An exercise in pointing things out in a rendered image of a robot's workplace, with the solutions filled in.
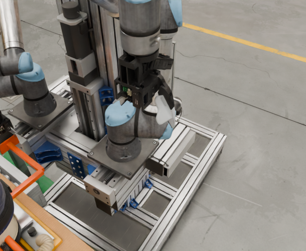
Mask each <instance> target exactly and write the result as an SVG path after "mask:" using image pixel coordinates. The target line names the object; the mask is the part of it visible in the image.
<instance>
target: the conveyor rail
mask: <svg viewBox="0 0 306 251"><path fill-rule="evenodd" d="M0 170H1V171H2V173H3V174H4V175H7V176H9V177H10V179H11V180H12V182H13V183H17V184H18V185H20V184H21V183H22V182H23V181H25V180H26V179H27V178H29V177H27V176H26V175H25V174H24V173H22V172H21V171H20V170H19V169H17V168H16V167H15V166H14V165H12V164H11V163H10V162H9V161H7V160H6V159H5V158H4V157H2V156H1V155H0Z"/></svg>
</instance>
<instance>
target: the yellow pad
mask: <svg viewBox="0 0 306 251"><path fill-rule="evenodd" d="M13 202H14V211H16V210H17V209H18V208H21V209H22V210H23V211H25V212H26V213H27V214H28V215H29V216H30V217H31V218H32V219H33V222H32V223H31V224H29V225H28V226H27V227H26V228H25V229H24V230H23V231H22V232H21V236H20V240H19V243H20V244H21V245H22V246H23V247H25V248H26V249H27V250H28V251H37V249H38V248H40V247H39V246H37V245H36V243H35V240H36V237H37V236H38V235H41V234H48V235H49V236H50V237H51V238H52V240H53V241H54V248H53V250H52V251H54V250H55V249H56V248H57V247H58V246H59V245H60V244H61V243H62V242H63V241H62V239H61V238H60V237H59V236H58V235H57V234H55V233H54V232H53V231H52V230H51V229H50V228H49V227H48V226H47V225H45V224H44V223H43V222H42V221H41V220H40V219H39V218H38V217H37V216H35V215H34V214H33V213H32V212H31V211H30V210H29V209H28V208H27V207H25V206H24V205H23V204H22V203H21V202H20V201H19V200H17V199H16V198H14V199H13Z"/></svg>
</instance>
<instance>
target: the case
mask: <svg viewBox="0 0 306 251"><path fill-rule="evenodd" d="M0 179H2V180H3V181H4V182H5V183H6V184H7V185H8V186H10V188H11V190H13V189H15V188H16V187H17V186H15V185H14V184H13V183H12V182H10V181H9V180H8V179H7V178H6V177H4V176H3V175H2V174H1V173H0ZM16 199H17V200H19V201H20V202H21V203H22V204H23V205H24V206H25V207H27V208H28V209H29V210H30V211H31V212H32V213H33V214H34V215H35V216H37V217H38V218H39V219H40V220H41V221H42V222H43V223H44V224H45V225H47V226H48V227H49V228H50V229H51V230H52V231H53V232H54V233H55V234H57V235H58V236H59V237H60V238H61V239H62V241H63V242H62V243H61V244H60V245H59V246H58V247H57V248H56V249H55V250H54V251H94V250H93V249H92V248H91V247H90V246H88V245H87V244H86V243H85V242H84V241H82V240H81V239H80V238H79V237H78V236H76V235H75V234H74V233H73V232H71V231H70V230H69V229H68V228H67V227H65V226H64V225H63V224H62V223H60V222H59V221H58V220H57V219H56V218H54V217H53V216H52V215H51V214H50V213H48V212H47V211H46V210H45V209H43V208H42V207H41V206H40V205H39V204H37V203H36V202H35V201H34V200H32V199H31V198H30V197H29V196H27V195H26V194H25V193H24V192H22V193H20V194H19V195H18V196H17V197H16ZM18 244H19V245H20V246H21V247H22V248H23V249H24V250H25V251H28V250H27V249H26V248H25V247H23V246H22V245H21V244H20V243H19V242H18Z"/></svg>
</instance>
